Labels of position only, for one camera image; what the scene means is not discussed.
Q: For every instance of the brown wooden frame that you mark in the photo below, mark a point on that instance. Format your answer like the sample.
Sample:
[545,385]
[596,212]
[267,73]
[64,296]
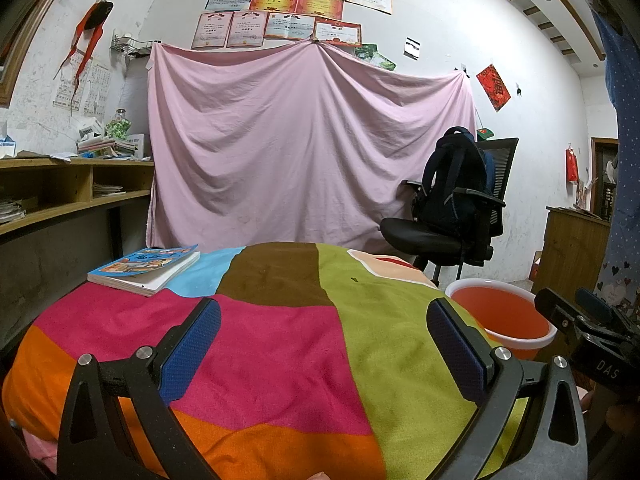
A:
[25,35]

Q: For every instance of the dark blue backpack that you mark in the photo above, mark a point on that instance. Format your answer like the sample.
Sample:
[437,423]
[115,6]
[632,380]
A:
[450,195]

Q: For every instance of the person's right hand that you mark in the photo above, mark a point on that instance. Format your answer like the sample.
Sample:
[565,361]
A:
[620,416]

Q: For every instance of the brown wooden door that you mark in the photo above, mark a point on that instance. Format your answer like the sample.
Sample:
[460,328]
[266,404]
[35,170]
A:
[597,175]

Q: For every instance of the black mesh office chair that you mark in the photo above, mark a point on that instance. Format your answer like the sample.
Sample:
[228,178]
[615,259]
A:
[425,235]

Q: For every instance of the green photo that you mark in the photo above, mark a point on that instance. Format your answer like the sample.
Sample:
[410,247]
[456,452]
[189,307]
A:
[385,62]
[364,53]

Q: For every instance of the green hanging ornament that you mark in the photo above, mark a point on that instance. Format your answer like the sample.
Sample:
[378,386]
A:
[484,134]

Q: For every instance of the pink hanging sheet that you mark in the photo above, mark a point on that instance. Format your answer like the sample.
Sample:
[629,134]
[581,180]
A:
[300,150]

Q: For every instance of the stack of books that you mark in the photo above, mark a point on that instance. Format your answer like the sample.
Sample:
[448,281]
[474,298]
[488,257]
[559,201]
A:
[105,147]

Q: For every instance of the glass jar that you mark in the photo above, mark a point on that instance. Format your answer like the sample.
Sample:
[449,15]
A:
[119,125]

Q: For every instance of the loose papers on desk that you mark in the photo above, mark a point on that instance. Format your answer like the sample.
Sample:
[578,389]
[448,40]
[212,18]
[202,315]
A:
[45,156]

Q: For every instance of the stack of newspapers in shelf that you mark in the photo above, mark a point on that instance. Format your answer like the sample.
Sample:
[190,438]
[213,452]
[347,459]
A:
[11,210]

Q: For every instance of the red hanging ribbon ornament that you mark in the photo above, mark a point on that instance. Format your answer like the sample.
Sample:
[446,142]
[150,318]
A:
[92,22]

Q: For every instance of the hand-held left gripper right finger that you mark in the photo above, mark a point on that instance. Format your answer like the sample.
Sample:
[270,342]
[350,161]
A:
[452,350]

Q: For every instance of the wooden shelf desk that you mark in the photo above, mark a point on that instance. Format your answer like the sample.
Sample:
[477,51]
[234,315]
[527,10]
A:
[60,180]

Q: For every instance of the group of wall certificates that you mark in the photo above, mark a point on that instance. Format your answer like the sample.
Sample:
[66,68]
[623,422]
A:
[280,10]

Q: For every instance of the small red hanging ornament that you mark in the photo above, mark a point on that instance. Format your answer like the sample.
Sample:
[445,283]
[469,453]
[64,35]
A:
[572,162]

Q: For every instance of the black and white picture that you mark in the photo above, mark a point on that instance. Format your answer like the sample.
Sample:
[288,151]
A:
[411,48]

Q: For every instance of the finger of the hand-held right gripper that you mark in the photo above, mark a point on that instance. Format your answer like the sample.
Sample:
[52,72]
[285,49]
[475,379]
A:
[592,305]
[555,310]

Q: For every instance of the wooden cabinet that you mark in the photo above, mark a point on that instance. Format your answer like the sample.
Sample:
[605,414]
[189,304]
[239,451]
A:
[570,255]

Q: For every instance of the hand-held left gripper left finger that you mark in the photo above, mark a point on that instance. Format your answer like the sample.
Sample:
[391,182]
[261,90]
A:
[192,345]

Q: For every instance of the blue cover book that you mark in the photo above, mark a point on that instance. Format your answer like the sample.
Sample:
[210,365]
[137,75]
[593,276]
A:
[145,265]

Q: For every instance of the blue patterned curtain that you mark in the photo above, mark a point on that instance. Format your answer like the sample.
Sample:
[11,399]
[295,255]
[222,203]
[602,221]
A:
[625,110]

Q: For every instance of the multicolour patchwork blanket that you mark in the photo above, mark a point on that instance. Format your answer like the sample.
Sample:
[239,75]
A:
[280,350]

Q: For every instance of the pink towel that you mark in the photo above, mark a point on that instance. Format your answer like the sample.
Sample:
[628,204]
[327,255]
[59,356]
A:
[40,452]

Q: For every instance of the red paper poster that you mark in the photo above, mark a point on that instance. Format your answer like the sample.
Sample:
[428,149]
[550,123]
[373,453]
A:
[493,87]

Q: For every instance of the white box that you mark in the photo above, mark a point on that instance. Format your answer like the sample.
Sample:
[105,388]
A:
[136,144]

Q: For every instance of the orange bucket with white rim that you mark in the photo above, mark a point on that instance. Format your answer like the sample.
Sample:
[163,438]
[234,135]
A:
[500,315]

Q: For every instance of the white wall calendar sheets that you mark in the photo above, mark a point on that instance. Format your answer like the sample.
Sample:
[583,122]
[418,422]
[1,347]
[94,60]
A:
[95,87]

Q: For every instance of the papers in shelf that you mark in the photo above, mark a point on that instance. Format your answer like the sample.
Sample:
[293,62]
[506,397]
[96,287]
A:
[109,189]

